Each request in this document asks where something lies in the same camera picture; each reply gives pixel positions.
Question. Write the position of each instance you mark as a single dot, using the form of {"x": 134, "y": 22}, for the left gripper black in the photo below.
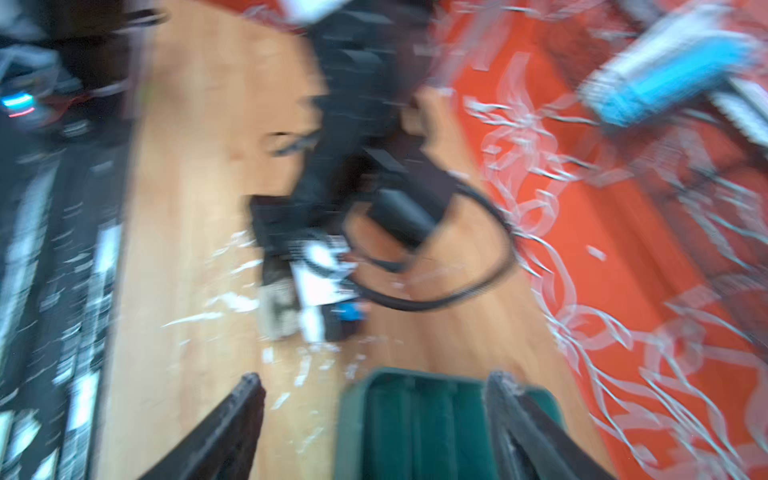
{"x": 381, "y": 205}

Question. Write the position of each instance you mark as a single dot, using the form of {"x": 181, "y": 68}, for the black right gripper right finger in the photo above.
{"x": 528, "y": 436}

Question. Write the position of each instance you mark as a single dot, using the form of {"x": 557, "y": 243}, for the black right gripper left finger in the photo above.
{"x": 223, "y": 445}

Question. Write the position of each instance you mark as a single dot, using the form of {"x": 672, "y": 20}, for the green compartment tray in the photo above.
{"x": 406, "y": 424}

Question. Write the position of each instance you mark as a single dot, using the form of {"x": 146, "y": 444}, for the blue white box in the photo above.
{"x": 684, "y": 54}

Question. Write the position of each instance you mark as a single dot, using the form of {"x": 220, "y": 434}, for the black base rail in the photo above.
{"x": 70, "y": 75}

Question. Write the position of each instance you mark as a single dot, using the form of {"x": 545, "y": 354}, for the black wire wall basket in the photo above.
{"x": 685, "y": 190}

